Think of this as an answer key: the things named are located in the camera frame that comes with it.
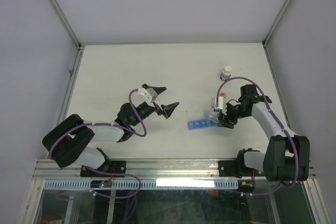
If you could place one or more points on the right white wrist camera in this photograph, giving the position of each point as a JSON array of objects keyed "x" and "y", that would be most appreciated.
[{"x": 218, "y": 105}]

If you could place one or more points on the aluminium frame post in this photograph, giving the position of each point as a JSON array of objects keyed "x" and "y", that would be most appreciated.
[
  {"x": 277, "y": 21},
  {"x": 65, "y": 23}
]

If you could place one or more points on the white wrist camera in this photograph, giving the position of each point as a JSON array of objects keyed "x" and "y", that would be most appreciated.
[
  {"x": 218, "y": 105},
  {"x": 149, "y": 95}
]

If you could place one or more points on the clear capsule bottle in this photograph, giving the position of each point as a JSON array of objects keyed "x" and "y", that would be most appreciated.
[{"x": 212, "y": 117}]

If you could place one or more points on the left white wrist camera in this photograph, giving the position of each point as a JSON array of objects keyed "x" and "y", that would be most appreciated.
[{"x": 149, "y": 95}]

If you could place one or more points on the blue weekly pill organizer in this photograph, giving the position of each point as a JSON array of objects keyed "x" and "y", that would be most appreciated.
[{"x": 201, "y": 123}]

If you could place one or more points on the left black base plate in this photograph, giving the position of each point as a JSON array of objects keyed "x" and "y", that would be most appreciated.
[{"x": 107, "y": 168}]

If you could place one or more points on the grey slotted cable duct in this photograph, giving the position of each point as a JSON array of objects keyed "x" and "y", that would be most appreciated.
[{"x": 145, "y": 184}]

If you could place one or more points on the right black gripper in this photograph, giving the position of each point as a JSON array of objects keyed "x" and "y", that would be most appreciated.
[{"x": 226, "y": 123}]

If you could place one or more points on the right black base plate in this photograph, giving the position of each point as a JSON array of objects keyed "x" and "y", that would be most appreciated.
[{"x": 233, "y": 168}]

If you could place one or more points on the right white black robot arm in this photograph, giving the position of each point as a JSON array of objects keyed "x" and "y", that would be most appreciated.
[{"x": 287, "y": 156}]

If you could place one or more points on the left aluminium frame post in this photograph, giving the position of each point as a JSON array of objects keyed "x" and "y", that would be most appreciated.
[{"x": 65, "y": 23}]

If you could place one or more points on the aluminium mounting rail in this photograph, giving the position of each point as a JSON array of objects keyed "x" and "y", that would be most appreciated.
[{"x": 143, "y": 168}]

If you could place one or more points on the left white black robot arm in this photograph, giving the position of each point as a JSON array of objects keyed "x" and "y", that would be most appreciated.
[{"x": 68, "y": 143}]

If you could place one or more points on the right aluminium frame post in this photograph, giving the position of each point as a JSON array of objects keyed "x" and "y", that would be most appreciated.
[{"x": 277, "y": 21}]

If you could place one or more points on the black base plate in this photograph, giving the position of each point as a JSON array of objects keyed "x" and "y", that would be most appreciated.
[
  {"x": 233, "y": 168},
  {"x": 107, "y": 168}
]

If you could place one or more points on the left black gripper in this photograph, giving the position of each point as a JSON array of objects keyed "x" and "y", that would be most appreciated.
[{"x": 167, "y": 109}]

